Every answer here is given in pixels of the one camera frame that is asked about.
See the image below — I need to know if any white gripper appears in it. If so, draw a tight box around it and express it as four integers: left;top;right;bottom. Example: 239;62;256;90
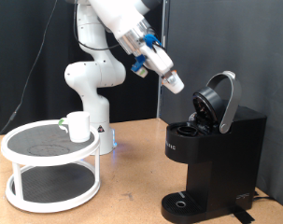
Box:
139;45;179;87

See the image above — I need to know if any black Keurig coffee machine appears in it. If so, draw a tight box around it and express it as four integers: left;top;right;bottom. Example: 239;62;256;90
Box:
161;70;268;224

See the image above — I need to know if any white mug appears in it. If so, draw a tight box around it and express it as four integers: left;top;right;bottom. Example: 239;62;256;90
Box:
58;110;92;144

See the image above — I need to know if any grey backdrop panel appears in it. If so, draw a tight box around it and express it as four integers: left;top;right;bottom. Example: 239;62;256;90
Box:
159;0;283;211

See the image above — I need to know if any black tape strip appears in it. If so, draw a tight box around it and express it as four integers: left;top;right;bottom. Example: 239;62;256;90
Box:
231;206;256;224

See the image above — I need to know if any white two tier turntable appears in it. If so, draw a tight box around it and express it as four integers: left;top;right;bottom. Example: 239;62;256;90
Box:
0;119;102;214

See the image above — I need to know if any black curtain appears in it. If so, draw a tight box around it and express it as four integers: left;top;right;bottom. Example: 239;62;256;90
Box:
0;0;163;134

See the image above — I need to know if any wrist camera on blue mount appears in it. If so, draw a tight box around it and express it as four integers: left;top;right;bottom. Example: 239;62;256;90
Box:
130;55;149;78

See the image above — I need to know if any blue cable clip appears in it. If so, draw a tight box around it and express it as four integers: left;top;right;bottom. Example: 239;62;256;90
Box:
144;33;163;49

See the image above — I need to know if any black power cord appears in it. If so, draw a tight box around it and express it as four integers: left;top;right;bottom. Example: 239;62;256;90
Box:
252;190;276;202

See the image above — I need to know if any black camera cable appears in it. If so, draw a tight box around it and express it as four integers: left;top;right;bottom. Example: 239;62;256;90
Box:
0;0;121;147

